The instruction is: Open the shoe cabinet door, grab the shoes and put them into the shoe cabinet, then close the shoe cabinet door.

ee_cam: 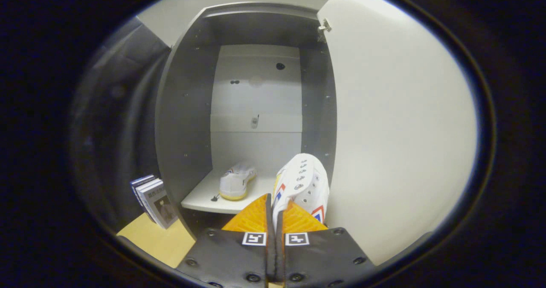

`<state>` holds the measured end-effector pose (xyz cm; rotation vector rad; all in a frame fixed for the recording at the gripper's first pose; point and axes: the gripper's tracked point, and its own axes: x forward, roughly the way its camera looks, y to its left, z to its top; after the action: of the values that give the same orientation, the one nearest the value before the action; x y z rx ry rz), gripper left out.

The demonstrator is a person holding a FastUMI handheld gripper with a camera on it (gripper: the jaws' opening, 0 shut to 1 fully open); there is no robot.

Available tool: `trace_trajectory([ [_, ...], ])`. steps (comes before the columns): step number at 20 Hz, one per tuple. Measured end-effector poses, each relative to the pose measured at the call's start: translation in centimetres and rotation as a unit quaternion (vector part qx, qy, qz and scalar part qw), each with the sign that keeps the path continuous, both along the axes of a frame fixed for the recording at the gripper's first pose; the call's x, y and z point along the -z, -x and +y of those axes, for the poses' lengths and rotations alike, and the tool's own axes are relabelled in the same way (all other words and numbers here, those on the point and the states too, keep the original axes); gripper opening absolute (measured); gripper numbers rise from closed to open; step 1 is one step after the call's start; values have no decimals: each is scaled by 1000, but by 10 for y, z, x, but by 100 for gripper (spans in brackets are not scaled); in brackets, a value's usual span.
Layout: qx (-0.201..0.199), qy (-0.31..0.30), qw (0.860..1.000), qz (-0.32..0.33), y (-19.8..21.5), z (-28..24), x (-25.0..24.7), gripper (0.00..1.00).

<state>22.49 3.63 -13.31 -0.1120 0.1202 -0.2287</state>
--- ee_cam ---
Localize black backdrop cloth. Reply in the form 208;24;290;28
70;17;171;233

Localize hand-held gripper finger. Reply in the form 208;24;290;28
275;201;377;288
176;193;276;288

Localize white cabinet shelf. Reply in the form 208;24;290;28
181;169;278;215

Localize dark blue book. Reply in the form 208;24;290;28
136;178;163;214
130;175;156;207

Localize grey shoe cabinet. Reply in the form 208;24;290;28
154;2;337;241

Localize white canvas shoe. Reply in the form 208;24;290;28
219;163;257;201
272;153;330;233

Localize white shoe cabinet door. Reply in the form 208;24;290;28
317;0;477;266

